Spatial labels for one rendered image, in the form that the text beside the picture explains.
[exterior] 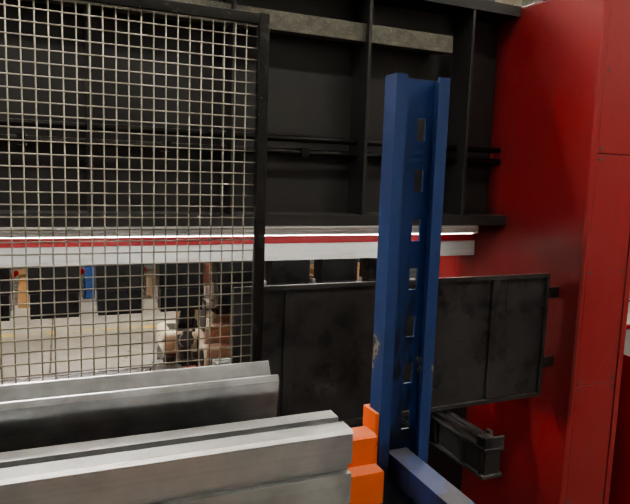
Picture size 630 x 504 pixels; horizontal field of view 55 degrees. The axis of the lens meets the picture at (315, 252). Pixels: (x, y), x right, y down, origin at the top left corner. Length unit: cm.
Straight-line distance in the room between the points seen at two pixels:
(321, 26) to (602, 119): 97
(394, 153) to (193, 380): 27
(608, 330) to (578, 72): 90
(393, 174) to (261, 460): 28
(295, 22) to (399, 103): 153
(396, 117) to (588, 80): 171
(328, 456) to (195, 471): 10
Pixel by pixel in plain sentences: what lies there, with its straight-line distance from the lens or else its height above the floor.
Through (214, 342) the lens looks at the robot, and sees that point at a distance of 308.
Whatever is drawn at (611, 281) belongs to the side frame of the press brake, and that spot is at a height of 132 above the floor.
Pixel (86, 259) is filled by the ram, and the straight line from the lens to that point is 208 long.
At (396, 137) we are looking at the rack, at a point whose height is 169.
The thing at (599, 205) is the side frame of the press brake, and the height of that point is 158.
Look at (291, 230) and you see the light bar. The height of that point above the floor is 147.
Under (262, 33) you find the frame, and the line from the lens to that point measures 143.
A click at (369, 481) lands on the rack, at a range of 63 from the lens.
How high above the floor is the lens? 165
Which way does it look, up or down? 7 degrees down
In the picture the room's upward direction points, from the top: 2 degrees clockwise
